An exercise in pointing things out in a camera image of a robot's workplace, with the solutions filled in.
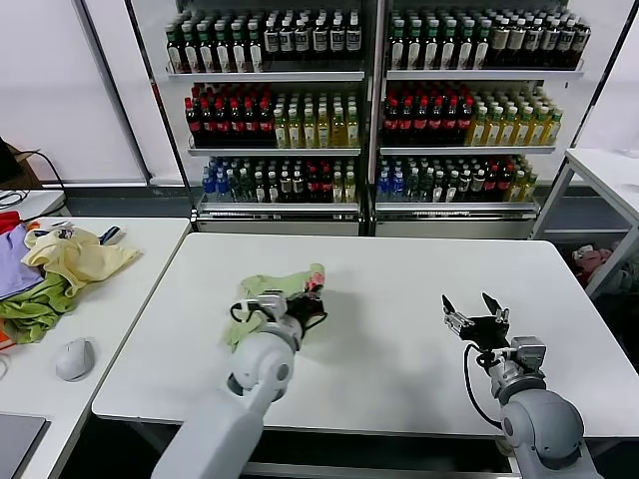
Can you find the small yellow juice bottle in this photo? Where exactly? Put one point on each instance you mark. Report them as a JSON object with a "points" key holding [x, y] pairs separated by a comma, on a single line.
{"points": [[350, 188], [338, 188], [528, 188], [516, 188]]}

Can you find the grey white garment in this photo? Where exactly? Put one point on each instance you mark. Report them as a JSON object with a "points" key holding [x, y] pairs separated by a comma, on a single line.
{"points": [[626, 279]]}

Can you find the grey wall frame post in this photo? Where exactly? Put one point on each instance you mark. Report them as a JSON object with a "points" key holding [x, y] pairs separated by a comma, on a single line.
{"points": [[113, 90]]}

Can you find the red garment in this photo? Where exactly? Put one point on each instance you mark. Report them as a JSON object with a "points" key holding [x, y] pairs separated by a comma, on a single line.
{"points": [[7, 222]]}

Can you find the metal beverage shelf unit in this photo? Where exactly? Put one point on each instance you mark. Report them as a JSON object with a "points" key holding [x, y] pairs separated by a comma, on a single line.
{"points": [[474, 76], [279, 76]]}

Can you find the dark bottle beige label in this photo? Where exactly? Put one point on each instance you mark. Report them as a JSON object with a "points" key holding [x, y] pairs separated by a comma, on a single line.
{"points": [[515, 42], [498, 42]]}

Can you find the white metal-frame table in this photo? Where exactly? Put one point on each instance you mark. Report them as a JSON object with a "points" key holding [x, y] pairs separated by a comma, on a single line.
{"points": [[606, 172]]}

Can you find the small red-cap cola bottle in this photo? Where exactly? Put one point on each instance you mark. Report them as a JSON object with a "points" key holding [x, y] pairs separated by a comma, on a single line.
{"points": [[490, 188], [312, 188], [325, 188], [503, 188]]}

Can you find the small dark white-label bottle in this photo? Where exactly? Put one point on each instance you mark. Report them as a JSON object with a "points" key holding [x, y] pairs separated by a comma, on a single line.
{"points": [[438, 188], [272, 188], [464, 188], [259, 188], [477, 188], [298, 188], [451, 188], [285, 188]]}

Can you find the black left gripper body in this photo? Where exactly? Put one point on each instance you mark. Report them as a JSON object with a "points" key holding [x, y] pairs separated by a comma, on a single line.
{"points": [[302, 314]]}

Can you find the purple garment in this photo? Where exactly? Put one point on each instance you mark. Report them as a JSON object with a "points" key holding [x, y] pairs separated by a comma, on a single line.
{"points": [[12, 269]]}

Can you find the olive green garment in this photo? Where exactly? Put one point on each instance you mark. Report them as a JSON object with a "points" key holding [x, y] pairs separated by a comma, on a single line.
{"points": [[30, 312]]}

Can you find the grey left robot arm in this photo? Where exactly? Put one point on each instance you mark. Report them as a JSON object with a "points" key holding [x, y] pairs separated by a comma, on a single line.
{"points": [[259, 359]]}

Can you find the pink garment pile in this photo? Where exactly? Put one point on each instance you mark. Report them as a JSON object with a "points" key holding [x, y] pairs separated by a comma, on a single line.
{"points": [[591, 262]]}

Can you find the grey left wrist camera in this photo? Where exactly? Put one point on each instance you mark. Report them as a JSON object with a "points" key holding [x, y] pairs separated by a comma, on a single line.
{"points": [[272, 304]]}

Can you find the brown cardboard box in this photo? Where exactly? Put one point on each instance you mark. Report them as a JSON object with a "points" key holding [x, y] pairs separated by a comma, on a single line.
{"points": [[30, 174]]}

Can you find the black monitor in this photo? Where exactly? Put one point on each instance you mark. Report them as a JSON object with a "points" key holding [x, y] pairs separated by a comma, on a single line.
{"points": [[7, 164]]}

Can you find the white computer mouse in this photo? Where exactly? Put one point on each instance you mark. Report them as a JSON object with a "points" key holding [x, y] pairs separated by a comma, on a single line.
{"points": [[74, 360]]}

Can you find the grey laptop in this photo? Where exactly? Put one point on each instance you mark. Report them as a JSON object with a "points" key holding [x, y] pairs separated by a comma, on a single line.
{"points": [[17, 444]]}

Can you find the navy white striped cloth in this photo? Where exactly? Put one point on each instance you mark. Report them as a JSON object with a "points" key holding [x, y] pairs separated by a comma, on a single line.
{"points": [[111, 233]]}

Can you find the blue water bottle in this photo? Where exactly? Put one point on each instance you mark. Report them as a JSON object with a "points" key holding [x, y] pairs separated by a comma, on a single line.
{"points": [[383, 188], [397, 188], [220, 188], [207, 188]]}

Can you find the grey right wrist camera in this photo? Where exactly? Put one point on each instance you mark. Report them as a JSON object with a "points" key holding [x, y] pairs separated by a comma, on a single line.
{"points": [[528, 354]]}

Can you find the green-cap white-label bottle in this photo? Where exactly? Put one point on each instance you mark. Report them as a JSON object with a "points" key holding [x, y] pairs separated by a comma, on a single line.
{"points": [[221, 55], [254, 55], [237, 55], [430, 52], [189, 55], [447, 52], [464, 52], [413, 52], [173, 55], [204, 55], [481, 52], [397, 52]]}

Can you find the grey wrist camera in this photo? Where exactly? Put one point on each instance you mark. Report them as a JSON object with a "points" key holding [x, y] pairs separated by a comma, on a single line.
{"points": [[272, 304], [528, 354]]}

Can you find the pale yellow shirt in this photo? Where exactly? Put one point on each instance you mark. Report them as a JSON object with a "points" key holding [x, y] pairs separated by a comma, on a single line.
{"points": [[85, 259]]}

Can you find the light green t-shirt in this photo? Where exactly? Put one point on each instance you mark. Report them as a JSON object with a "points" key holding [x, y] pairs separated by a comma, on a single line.
{"points": [[269, 284]]}

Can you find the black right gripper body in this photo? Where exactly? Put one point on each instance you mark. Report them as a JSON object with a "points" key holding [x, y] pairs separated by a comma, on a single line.
{"points": [[484, 332]]}

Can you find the dark green bottle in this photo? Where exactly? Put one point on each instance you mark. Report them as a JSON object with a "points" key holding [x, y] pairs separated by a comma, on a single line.
{"points": [[243, 188], [412, 188], [425, 188], [231, 188]]}

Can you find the dark bottle white label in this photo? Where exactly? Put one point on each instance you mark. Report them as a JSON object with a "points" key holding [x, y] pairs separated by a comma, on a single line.
{"points": [[335, 42], [565, 42], [285, 42], [549, 42], [301, 42], [270, 42], [532, 42], [318, 42], [352, 42], [580, 42]]}

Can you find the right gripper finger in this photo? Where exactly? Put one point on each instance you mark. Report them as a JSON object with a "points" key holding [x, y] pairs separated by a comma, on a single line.
{"points": [[458, 322], [500, 315]]}

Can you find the orange garment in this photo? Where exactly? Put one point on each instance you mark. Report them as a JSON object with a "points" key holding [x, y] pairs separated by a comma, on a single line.
{"points": [[4, 339]]}

